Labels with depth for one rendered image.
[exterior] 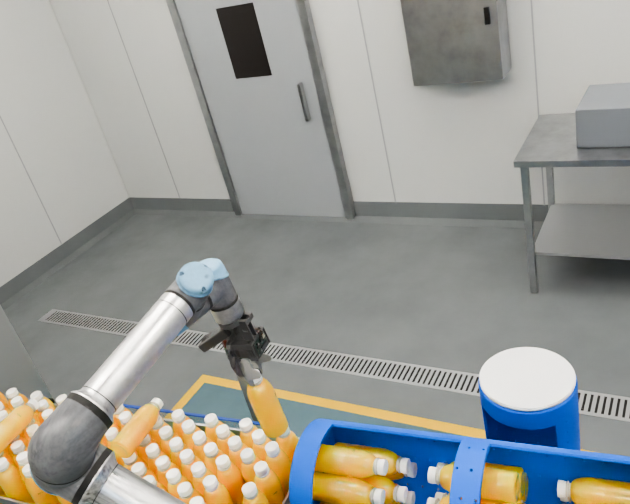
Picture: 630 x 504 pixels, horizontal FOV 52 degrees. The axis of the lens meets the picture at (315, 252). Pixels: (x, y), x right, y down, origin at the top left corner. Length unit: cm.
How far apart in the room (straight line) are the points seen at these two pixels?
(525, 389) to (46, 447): 134
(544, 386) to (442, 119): 305
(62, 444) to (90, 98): 567
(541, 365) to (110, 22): 495
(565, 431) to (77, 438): 139
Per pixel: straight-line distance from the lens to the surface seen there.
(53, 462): 125
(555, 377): 207
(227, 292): 151
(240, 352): 162
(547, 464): 177
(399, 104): 488
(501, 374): 209
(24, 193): 624
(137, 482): 136
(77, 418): 123
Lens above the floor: 242
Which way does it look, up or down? 28 degrees down
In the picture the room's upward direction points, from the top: 15 degrees counter-clockwise
